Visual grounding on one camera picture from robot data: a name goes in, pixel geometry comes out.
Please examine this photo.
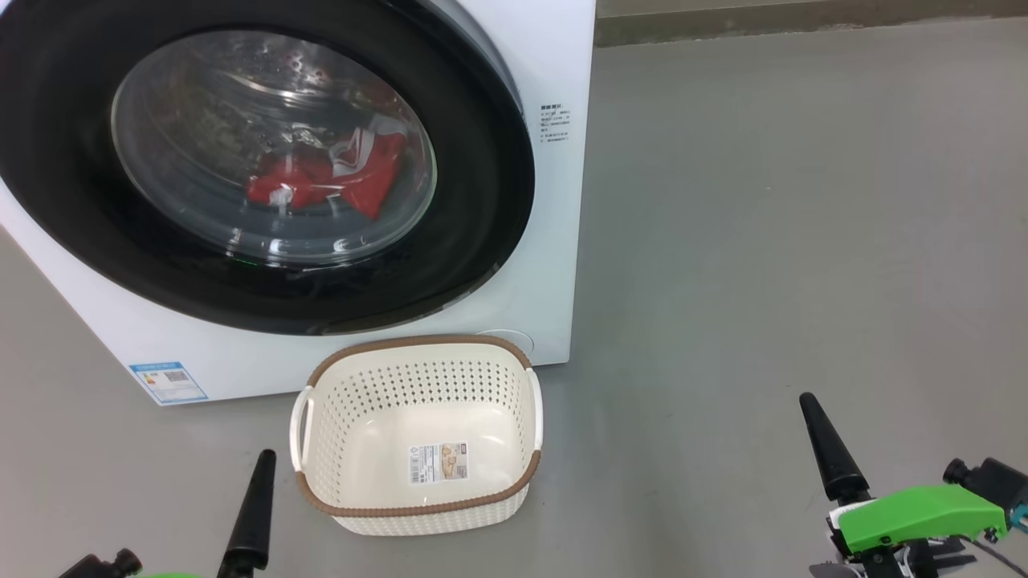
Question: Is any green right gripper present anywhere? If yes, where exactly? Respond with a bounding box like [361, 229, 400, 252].
[799, 392, 1009, 578]

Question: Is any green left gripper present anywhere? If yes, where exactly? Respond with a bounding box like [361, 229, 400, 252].
[133, 450, 277, 578]

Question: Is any red and white garment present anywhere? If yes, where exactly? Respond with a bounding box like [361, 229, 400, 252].
[245, 115, 408, 222]

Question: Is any black round glass washer door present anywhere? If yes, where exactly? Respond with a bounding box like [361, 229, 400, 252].
[0, 0, 536, 336]

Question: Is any cream basket with brown rim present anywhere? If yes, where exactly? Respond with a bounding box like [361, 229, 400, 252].
[289, 335, 545, 537]

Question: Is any printed label sticker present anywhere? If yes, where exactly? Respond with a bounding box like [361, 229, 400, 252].
[408, 441, 469, 486]

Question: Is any white front-load washing machine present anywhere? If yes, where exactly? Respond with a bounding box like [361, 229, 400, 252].
[0, 0, 597, 406]

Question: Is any blue energy label sticker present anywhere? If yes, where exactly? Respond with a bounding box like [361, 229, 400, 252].
[128, 361, 209, 405]

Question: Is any round white filter cover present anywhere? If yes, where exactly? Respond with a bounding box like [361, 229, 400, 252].
[474, 328, 535, 358]

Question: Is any grey baseboard strip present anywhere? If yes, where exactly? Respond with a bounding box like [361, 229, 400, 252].
[595, 6, 1028, 47]

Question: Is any small printed text label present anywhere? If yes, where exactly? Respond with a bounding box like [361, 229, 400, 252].
[540, 103, 572, 145]

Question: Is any black cable with teal plug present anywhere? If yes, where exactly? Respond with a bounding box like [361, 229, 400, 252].
[960, 502, 1028, 567]

